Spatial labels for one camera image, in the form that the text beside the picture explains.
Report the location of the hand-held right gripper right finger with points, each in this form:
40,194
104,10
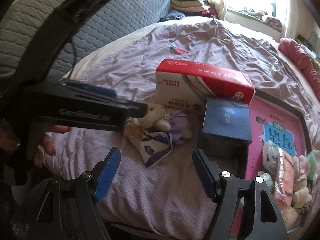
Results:
203,176

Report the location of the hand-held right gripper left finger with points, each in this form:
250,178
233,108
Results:
107,173

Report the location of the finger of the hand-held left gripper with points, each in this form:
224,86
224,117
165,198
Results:
97,89
87,111

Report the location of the white and purple packet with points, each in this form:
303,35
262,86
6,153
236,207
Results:
150,147

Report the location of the mint green tissue packet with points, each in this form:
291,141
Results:
265,180

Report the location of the cream plush bear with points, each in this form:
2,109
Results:
155,116

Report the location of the black framed pink tray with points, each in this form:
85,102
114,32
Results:
257,140

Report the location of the pink striped packet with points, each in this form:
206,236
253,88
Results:
285,180

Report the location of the orange tissue packet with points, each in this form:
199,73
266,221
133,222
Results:
290,217

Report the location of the cream plush with leopard part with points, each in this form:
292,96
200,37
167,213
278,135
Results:
302,195

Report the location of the mint green soft pouch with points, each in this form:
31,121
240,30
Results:
314,166

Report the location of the lilac soft plush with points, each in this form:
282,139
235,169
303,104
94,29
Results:
180,127

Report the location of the person's left hand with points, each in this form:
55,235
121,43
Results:
46,145

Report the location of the lilac duvet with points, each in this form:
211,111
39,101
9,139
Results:
155,195

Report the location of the navy blue box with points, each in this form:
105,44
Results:
225,120

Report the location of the grey quilted headboard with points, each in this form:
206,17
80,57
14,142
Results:
105,12

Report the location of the red and white carton box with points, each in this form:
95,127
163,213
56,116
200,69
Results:
200,80

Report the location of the dark patterned cloth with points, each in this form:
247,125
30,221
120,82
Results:
172,16

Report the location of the dark floral cloth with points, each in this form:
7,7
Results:
11,217

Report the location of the stack of folded clothes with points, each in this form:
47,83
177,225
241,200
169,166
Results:
190,5

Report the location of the pink quilt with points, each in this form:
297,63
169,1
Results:
305,60

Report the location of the cluttered side table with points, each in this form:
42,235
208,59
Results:
308,45

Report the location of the clothes on window sill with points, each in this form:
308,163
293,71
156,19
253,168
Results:
262,18

